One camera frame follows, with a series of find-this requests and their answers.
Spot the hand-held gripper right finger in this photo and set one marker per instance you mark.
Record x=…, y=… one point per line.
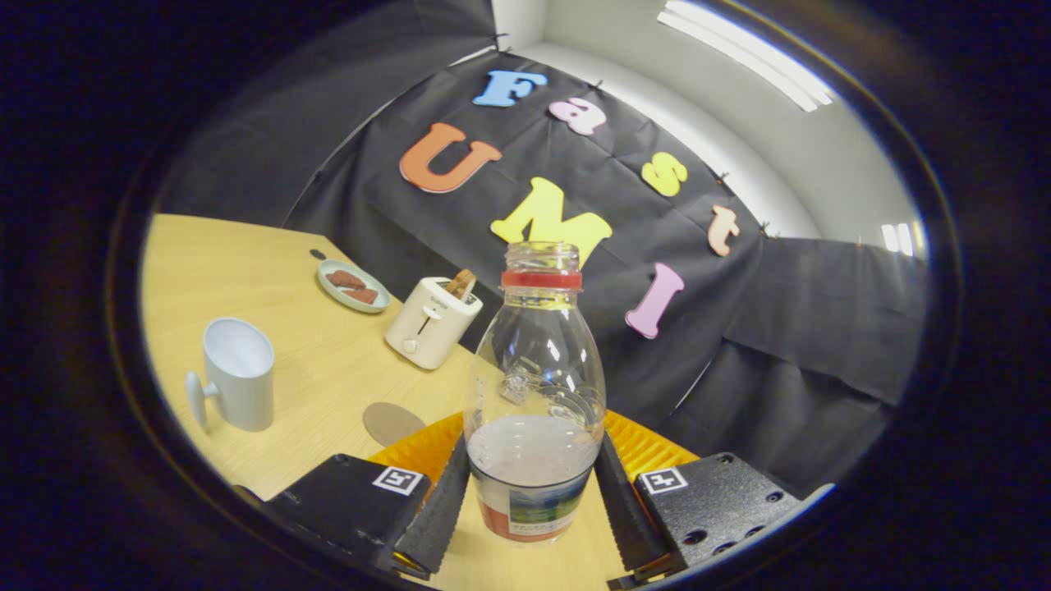
x=628, y=517

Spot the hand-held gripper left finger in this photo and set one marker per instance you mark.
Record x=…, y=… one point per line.
x=439, y=517

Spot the round brown coaster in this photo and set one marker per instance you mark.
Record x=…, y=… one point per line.
x=390, y=423

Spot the clear plastic juice bottle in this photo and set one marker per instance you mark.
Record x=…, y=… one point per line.
x=534, y=460

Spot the pale grey cup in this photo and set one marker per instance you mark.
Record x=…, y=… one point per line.
x=242, y=386

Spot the white toaster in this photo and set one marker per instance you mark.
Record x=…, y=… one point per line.
x=427, y=328

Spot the reddish brown food piece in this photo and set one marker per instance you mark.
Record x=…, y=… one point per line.
x=361, y=295
x=345, y=279

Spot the toasted bread slice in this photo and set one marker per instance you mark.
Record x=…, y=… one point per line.
x=461, y=283

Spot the pale green plate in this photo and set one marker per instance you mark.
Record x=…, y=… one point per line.
x=371, y=279

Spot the short ceiling light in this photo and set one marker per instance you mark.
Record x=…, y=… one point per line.
x=895, y=240

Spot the long ceiling light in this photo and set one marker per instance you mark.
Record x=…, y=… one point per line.
x=739, y=49

